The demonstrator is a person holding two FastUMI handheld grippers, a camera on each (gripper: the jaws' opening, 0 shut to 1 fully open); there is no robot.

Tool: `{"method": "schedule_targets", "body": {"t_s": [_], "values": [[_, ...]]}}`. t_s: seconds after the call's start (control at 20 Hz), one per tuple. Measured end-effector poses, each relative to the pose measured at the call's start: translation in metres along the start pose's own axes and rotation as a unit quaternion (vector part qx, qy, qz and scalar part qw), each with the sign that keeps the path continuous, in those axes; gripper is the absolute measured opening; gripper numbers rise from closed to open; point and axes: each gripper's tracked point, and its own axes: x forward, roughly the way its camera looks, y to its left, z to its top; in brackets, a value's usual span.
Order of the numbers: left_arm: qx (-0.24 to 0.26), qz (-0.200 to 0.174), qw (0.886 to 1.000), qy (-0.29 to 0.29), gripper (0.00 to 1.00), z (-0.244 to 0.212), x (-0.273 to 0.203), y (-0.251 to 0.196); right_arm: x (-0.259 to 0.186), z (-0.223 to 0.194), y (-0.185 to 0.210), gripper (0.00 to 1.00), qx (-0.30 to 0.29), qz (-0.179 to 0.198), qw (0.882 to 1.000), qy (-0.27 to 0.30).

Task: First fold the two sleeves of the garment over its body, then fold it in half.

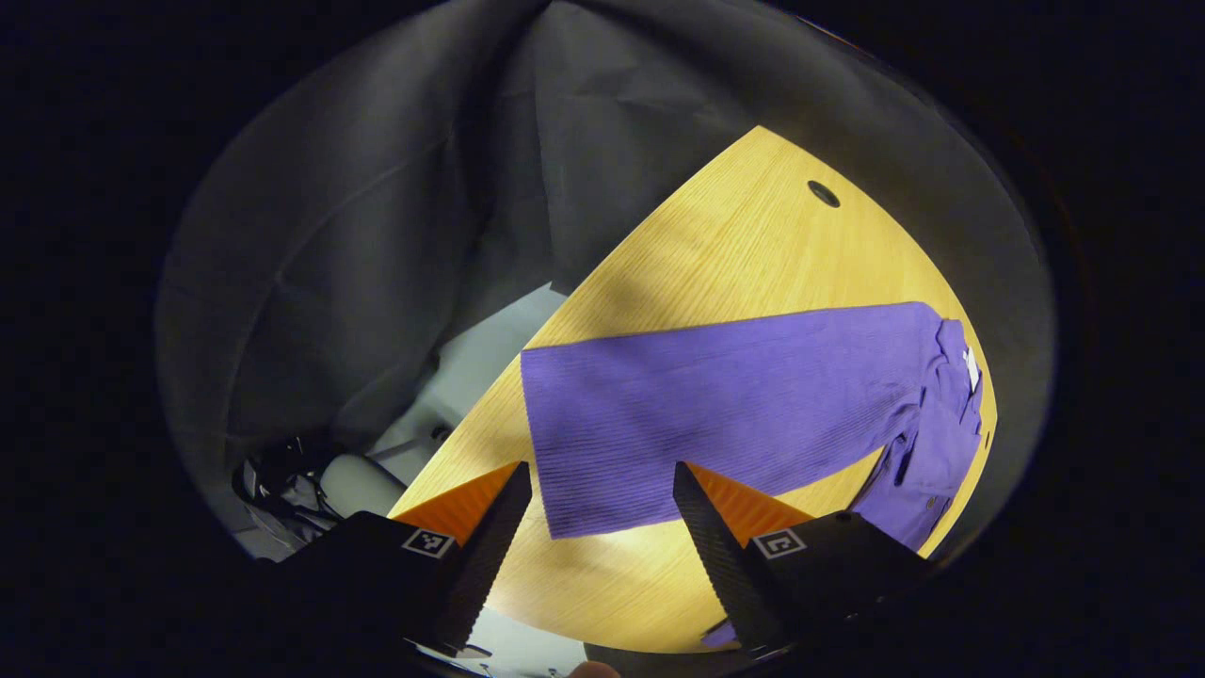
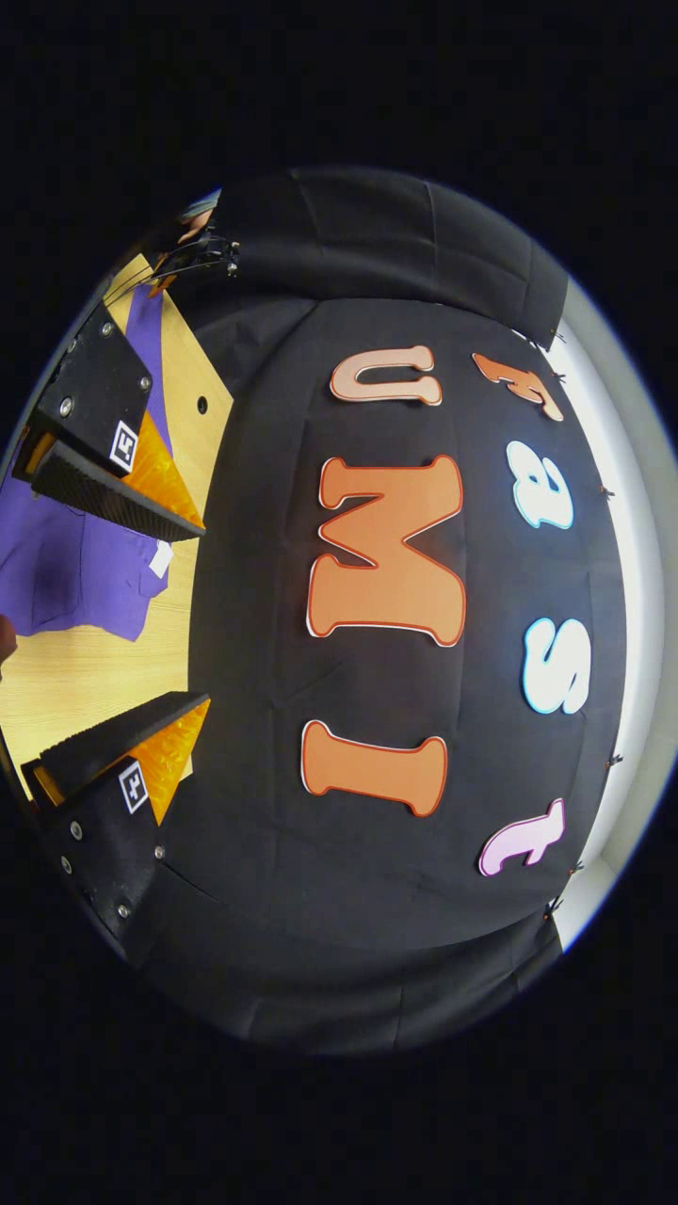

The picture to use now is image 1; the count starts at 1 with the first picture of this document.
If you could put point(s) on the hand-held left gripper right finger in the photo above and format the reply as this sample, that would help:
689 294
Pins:
720 556

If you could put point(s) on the white round object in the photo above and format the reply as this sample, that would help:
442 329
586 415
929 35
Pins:
362 482

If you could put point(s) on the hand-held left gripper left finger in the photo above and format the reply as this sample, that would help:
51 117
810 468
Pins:
490 556

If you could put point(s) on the purple knitted cardigan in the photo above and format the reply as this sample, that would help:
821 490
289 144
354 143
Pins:
715 405

